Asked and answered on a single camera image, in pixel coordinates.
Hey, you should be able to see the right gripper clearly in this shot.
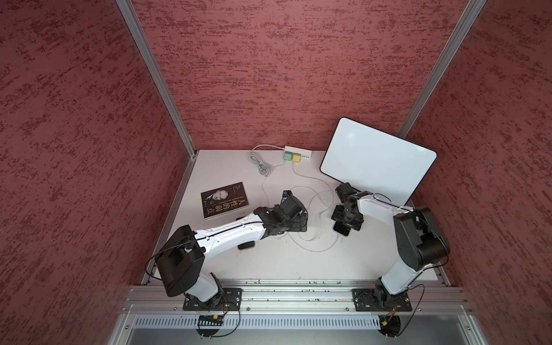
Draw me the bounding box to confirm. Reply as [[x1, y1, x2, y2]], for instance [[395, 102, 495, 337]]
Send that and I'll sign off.
[[331, 204, 362, 231]]

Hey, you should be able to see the green-edged black phone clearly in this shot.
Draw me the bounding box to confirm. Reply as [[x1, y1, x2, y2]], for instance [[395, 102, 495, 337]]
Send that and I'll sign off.
[[333, 221, 351, 237]]

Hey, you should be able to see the thick white charging cable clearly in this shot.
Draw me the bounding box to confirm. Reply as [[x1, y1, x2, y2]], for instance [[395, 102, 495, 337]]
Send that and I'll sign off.
[[284, 161, 346, 254]]

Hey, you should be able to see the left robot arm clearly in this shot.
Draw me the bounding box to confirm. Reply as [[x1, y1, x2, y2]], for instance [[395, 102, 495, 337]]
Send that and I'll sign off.
[[152, 191, 308, 308]]

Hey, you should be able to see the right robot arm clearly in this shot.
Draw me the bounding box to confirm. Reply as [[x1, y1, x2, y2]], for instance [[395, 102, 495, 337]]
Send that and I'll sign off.
[[331, 183, 450, 311]]

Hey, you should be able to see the white board tablet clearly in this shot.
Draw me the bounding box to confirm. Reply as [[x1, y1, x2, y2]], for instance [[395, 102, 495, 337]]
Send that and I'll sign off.
[[320, 117, 438, 206]]

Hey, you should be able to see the white power strip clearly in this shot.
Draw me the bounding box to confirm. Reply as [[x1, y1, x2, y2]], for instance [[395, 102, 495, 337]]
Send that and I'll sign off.
[[284, 146, 312, 159]]

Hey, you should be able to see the dark book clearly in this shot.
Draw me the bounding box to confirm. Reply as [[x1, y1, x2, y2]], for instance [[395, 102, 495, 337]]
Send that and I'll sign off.
[[201, 182, 250, 219]]

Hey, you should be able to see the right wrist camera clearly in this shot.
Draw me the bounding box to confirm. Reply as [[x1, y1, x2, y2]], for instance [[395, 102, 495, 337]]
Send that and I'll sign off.
[[335, 183, 357, 204]]

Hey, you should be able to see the grey power cord bundle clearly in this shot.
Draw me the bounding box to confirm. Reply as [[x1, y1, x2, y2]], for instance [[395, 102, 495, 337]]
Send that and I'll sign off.
[[249, 144, 285, 177]]

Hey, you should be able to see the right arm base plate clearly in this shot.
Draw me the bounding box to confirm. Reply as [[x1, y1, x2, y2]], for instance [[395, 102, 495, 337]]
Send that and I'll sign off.
[[352, 288, 413, 312]]

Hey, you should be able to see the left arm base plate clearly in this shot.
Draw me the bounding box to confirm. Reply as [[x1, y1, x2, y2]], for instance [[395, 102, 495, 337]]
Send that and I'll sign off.
[[183, 287, 243, 312]]

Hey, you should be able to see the aluminium rail frame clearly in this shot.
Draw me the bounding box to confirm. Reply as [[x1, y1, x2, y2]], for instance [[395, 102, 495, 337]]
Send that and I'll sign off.
[[109, 280, 487, 344]]

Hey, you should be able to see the right corner aluminium post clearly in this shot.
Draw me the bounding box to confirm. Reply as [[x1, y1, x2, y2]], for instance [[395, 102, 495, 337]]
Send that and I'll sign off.
[[398, 0, 487, 139]]

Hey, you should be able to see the corner aluminium post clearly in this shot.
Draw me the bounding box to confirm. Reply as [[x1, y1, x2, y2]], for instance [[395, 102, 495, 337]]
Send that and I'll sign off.
[[398, 0, 487, 139], [116, 0, 197, 159]]

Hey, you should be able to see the left corner aluminium post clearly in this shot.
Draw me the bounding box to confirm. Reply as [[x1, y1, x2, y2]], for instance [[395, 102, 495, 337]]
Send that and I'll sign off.
[[116, 0, 197, 159]]

